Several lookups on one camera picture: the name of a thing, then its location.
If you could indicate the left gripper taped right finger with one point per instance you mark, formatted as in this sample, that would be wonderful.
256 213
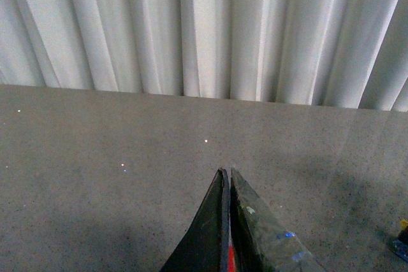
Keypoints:
260 242

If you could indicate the yellow mushroom push button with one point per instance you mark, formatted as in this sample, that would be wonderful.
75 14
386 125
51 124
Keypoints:
399 246

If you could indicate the white pleated curtain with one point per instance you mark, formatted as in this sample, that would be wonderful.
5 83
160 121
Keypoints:
343 53

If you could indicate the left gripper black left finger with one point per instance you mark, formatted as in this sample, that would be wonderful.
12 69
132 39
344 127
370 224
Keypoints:
206 246

